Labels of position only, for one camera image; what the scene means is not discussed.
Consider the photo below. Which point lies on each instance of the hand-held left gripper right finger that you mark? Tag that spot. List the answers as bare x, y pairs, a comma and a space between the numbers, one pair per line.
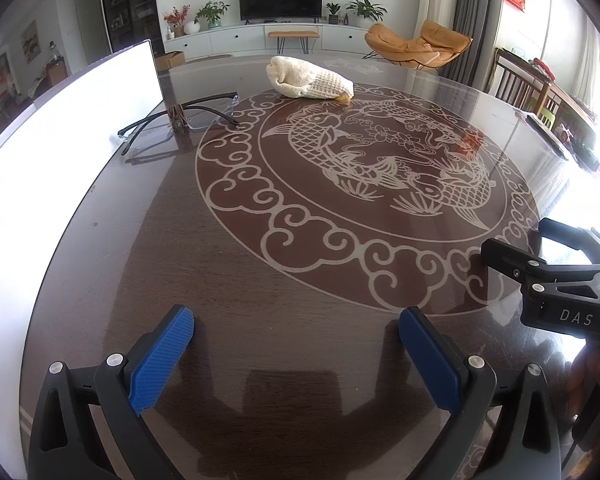
430, 360

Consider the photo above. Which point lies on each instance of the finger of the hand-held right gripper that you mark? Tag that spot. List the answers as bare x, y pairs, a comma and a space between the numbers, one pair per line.
510, 257
570, 232

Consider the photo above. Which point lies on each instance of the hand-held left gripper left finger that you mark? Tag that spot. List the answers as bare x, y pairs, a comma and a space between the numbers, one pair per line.
162, 355

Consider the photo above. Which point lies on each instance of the dark desktop with fish pattern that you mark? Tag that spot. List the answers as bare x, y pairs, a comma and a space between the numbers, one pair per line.
280, 335

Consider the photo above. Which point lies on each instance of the person's right hand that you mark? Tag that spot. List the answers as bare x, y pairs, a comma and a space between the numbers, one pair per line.
585, 372

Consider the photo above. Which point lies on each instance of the dark wooden chair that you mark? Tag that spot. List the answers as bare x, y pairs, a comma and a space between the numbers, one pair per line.
517, 80

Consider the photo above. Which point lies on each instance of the white board panel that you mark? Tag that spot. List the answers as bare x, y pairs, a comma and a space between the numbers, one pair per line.
55, 160

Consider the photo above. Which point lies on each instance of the grey curtain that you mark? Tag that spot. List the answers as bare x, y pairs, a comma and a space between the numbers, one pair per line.
472, 25

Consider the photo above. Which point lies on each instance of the brown rubber band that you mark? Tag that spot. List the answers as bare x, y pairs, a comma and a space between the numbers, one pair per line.
178, 117

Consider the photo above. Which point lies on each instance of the orange lounge chair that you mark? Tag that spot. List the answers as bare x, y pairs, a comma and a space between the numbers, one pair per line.
400, 42

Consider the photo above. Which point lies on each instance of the white knitted glove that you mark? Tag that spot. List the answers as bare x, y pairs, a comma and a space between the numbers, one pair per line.
305, 77

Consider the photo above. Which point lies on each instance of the large leafy potted plant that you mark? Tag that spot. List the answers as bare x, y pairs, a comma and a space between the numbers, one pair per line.
365, 9

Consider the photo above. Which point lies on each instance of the cardboard box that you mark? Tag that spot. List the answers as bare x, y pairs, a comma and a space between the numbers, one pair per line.
169, 60

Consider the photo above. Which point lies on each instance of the small potted plant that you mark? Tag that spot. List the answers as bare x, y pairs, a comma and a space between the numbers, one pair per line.
333, 10

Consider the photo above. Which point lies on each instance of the small wooden side cabinet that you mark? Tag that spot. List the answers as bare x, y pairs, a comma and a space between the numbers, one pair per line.
56, 67

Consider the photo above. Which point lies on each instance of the wooden bench with metal legs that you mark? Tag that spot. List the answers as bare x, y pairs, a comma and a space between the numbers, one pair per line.
294, 35

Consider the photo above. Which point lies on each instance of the white television cabinet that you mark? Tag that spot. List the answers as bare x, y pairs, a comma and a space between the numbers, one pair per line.
240, 39

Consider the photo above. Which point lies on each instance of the white round vase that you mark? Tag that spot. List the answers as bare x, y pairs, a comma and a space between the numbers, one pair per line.
191, 28

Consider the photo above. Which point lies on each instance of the red flower bouquet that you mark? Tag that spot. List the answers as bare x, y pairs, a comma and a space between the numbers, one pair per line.
176, 17

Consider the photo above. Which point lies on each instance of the black television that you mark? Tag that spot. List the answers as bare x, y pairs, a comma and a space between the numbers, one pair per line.
280, 1

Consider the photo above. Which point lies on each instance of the bushy green potted plant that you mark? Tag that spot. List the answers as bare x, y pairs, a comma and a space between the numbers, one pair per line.
212, 12

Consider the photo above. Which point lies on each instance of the dark glass display cabinet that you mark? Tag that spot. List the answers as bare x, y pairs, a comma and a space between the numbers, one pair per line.
127, 5

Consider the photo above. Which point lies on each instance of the black frame glasses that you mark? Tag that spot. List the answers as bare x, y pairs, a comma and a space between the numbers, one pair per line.
210, 109

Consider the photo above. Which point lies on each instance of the framed wall painting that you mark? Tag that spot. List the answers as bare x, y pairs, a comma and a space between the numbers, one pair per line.
30, 42

